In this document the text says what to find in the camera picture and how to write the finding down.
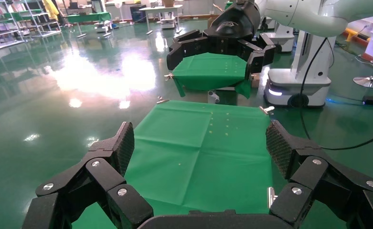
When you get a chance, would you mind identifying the white machine base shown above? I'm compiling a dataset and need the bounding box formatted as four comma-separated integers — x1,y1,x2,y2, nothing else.
261,22,296,53

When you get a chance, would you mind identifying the dark blue bin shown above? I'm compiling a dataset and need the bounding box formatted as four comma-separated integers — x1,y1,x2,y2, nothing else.
129,4,148,23

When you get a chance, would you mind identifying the yellow red floor barrier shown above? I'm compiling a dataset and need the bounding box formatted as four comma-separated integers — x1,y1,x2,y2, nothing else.
342,27,372,43

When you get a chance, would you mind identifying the green table cloth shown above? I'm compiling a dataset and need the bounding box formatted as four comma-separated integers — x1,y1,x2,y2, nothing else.
171,52,253,99
72,100,280,229

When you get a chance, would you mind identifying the yellow hanging garment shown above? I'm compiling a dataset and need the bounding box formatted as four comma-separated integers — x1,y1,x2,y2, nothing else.
42,0,60,21

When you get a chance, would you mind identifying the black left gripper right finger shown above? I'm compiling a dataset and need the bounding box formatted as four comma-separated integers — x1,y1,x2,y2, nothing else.
265,120,373,229

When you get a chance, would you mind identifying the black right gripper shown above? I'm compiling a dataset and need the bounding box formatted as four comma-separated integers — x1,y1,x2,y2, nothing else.
166,2,276,80

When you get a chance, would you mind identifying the white long table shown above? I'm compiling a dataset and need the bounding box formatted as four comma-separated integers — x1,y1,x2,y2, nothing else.
138,4,184,36

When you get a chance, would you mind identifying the white wheeled robot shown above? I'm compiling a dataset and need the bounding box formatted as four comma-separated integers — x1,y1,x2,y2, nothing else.
264,30,336,109

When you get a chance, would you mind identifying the small white cart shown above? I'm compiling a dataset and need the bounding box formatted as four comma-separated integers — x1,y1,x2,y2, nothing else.
160,17,176,30
94,20,113,34

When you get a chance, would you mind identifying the white standing fan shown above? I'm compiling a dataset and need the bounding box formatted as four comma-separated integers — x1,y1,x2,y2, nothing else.
114,0,128,25

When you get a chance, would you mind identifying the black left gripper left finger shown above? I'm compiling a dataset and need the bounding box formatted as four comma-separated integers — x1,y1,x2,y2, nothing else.
21,121,154,229

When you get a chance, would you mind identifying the black hanging cable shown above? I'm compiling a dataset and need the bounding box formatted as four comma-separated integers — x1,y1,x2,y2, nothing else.
299,37,373,151

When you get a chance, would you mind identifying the black stool chrome base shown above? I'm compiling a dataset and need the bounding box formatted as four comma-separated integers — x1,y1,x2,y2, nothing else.
353,14,373,90

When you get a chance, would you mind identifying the white table leg bracket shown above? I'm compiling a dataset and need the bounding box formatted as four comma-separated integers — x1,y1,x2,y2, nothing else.
207,91,221,105

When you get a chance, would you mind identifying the table with green cover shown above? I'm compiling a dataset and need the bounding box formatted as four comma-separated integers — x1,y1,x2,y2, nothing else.
66,12,113,39

